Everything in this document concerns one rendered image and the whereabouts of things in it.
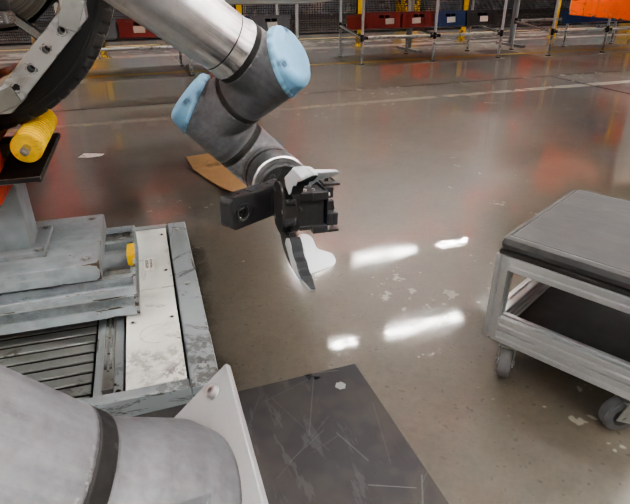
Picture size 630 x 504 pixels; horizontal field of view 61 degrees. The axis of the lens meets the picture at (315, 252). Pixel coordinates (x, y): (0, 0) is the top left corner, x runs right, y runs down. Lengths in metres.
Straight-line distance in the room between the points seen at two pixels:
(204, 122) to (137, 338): 0.61
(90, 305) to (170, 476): 0.99
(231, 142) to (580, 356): 0.78
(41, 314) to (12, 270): 0.12
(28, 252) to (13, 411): 1.07
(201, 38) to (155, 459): 0.51
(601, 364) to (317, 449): 0.66
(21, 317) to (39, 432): 1.03
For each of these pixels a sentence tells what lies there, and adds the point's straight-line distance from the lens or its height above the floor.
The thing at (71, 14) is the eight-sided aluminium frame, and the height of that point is 0.75.
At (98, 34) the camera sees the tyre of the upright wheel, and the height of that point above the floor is 0.70.
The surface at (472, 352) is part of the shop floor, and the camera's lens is 1.38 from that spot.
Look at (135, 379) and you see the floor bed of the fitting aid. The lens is 1.19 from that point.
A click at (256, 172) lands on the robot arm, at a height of 0.55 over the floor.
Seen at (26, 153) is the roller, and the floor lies 0.51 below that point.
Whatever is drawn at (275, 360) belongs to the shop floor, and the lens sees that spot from 1.30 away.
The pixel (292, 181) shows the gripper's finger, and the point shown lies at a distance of 0.67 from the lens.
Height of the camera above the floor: 0.81
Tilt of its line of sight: 27 degrees down
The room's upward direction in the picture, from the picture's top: straight up
